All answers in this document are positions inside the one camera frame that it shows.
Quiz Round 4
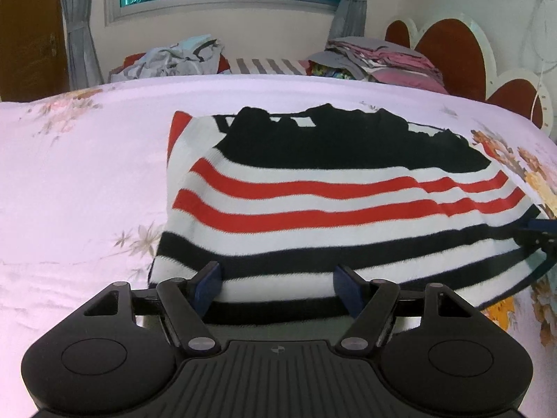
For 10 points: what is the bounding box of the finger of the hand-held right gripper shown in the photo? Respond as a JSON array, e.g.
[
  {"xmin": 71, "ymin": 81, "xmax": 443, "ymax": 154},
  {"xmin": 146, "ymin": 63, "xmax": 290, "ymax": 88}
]
[{"xmin": 513, "ymin": 215, "xmax": 557, "ymax": 279}]

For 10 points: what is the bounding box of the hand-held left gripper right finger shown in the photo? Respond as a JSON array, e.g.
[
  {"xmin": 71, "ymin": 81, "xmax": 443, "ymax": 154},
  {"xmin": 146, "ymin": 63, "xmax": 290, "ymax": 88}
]
[{"xmin": 333, "ymin": 263, "xmax": 479, "ymax": 355}]

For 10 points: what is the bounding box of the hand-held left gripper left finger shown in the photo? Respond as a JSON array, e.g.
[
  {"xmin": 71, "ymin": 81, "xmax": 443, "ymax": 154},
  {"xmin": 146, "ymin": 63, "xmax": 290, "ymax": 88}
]
[{"xmin": 83, "ymin": 261, "xmax": 222, "ymax": 355}]

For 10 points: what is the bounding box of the striped knit sweater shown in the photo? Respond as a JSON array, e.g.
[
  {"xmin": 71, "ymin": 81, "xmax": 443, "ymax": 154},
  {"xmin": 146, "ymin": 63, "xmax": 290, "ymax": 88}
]
[{"xmin": 148, "ymin": 103, "xmax": 544, "ymax": 325}]

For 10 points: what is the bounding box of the stack of folded clothes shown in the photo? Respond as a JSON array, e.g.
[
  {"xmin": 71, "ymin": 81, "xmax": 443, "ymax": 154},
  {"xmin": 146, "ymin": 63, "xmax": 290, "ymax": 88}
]
[{"xmin": 307, "ymin": 37, "xmax": 449, "ymax": 94}]

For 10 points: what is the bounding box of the pile of unfolded clothes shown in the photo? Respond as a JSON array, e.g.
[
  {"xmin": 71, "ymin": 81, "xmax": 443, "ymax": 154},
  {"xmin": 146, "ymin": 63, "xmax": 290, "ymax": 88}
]
[{"xmin": 109, "ymin": 35, "xmax": 227, "ymax": 83}]

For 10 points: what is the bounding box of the pink floral bed sheet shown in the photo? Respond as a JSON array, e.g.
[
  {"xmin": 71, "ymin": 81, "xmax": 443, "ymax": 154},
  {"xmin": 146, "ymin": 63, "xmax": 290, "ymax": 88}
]
[{"xmin": 0, "ymin": 74, "xmax": 557, "ymax": 418}]

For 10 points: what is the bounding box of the red and white headboard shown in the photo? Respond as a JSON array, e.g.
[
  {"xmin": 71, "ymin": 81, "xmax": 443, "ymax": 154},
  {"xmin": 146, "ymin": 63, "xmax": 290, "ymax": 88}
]
[{"xmin": 384, "ymin": 13, "xmax": 554, "ymax": 133}]

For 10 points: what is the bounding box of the grey striped cloth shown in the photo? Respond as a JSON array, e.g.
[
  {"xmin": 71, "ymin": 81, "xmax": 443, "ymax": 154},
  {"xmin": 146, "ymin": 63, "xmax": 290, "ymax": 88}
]
[{"xmin": 228, "ymin": 56, "xmax": 307, "ymax": 77}]

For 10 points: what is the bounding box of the grey window curtain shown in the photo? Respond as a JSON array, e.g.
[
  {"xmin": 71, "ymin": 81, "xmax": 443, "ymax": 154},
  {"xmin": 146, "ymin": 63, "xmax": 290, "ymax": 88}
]
[
  {"xmin": 56, "ymin": 0, "xmax": 105, "ymax": 85},
  {"xmin": 328, "ymin": 0, "xmax": 368, "ymax": 42}
]

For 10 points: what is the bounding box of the brown wooden door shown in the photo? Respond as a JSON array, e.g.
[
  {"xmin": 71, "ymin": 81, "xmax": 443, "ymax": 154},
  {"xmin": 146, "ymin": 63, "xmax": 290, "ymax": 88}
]
[{"xmin": 0, "ymin": 0, "xmax": 70, "ymax": 103}]

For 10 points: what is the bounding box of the white cable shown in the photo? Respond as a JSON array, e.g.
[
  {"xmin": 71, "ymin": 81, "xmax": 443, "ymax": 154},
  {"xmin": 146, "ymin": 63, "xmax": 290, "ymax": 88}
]
[{"xmin": 524, "ymin": 0, "xmax": 557, "ymax": 123}]

